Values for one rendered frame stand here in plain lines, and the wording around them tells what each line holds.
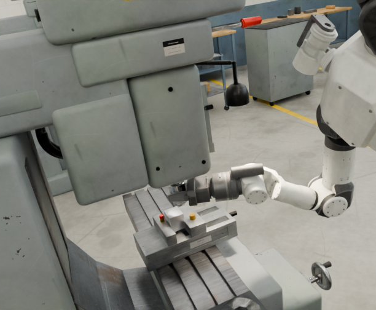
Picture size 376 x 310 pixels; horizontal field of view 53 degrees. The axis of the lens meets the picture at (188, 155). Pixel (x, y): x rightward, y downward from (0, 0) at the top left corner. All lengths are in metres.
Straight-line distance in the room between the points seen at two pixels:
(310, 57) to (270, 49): 4.49
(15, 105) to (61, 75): 0.12
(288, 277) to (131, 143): 0.88
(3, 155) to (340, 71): 0.69
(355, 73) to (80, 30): 0.57
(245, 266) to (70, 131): 0.82
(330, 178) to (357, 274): 1.55
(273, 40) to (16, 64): 4.80
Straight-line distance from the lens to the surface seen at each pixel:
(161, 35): 0.90
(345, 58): 0.84
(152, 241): 1.35
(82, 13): 0.86
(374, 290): 2.63
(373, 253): 2.89
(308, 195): 1.23
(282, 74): 5.65
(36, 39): 0.88
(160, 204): 1.68
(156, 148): 0.98
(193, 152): 1.02
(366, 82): 0.82
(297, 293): 1.50
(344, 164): 1.19
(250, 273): 1.39
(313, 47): 0.97
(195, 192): 1.12
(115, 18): 0.87
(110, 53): 0.88
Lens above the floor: 1.81
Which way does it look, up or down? 24 degrees down
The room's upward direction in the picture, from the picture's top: 9 degrees counter-clockwise
